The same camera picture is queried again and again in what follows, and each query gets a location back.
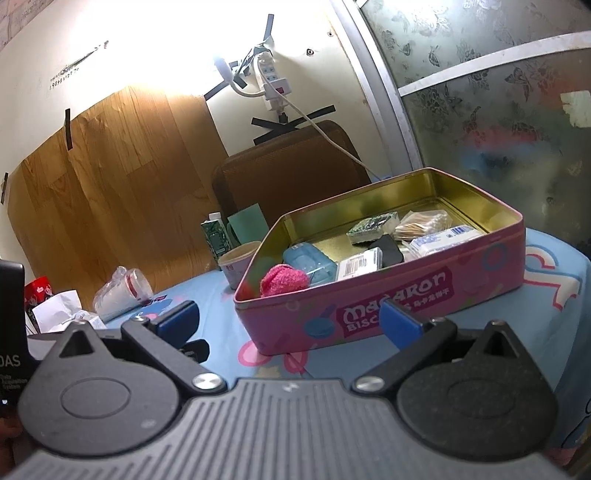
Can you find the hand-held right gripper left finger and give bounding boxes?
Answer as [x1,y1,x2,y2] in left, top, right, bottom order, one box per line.
[55,299,228,397]

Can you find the green drink carton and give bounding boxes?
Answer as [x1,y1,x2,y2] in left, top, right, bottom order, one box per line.
[201,212,232,272]

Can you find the red tin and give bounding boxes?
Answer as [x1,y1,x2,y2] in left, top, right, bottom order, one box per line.
[24,276,54,319]

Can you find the pink biscuit tin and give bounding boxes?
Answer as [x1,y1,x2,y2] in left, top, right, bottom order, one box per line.
[233,167,527,356]

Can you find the white power cable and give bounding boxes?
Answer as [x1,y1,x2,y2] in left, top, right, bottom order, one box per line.
[277,92,384,181]

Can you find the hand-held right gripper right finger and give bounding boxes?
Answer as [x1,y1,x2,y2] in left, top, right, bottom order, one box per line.
[351,298,528,397]

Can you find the blue plastic container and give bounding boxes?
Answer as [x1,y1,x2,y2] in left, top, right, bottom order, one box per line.
[283,241,338,288]

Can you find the green mug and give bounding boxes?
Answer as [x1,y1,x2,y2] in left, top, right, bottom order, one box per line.
[226,203,269,247]

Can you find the bag of cotton swabs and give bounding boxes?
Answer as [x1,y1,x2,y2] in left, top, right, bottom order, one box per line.
[394,210,451,243]

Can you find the wooden board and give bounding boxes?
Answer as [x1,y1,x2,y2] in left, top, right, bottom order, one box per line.
[7,85,229,315]

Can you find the green floral tissue packet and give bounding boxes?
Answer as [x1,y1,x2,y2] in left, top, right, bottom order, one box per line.
[346,211,400,245]

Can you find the blue printed tablecloth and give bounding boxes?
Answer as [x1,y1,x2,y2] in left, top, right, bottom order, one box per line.
[148,226,591,467]

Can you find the white gooseneck lamp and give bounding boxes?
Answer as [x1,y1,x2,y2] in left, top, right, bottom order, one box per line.
[215,55,266,97]

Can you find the bagged stack of paper cups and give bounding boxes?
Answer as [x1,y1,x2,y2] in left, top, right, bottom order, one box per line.
[92,266,154,323]

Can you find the black tape cross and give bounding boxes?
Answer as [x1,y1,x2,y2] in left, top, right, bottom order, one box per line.
[203,14,337,144]

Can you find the white power strip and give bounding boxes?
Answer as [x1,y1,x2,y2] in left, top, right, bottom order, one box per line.
[256,52,294,112]

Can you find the brown chair back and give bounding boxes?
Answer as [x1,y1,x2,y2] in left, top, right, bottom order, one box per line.
[212,120,372,241]

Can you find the clear case with barcode label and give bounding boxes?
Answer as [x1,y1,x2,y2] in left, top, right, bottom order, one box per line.
[336,247,385,282]

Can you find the black plastic gadget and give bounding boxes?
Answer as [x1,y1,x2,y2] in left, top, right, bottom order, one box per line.
[369,234,406,268]

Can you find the frosted glass door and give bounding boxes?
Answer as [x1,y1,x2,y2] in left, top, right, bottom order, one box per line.
[332,0,591,259]

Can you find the round can with lid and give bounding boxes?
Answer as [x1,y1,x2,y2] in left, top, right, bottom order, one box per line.
[218,241,263,291]

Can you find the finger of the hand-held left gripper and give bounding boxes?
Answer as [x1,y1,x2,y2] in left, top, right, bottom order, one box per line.
[178,338,211,366]

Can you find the pink fuzzy sock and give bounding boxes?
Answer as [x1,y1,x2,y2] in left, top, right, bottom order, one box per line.
[260,264,309,297]

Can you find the white blue small box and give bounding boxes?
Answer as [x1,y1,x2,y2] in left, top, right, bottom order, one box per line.
[404,225,483,259]

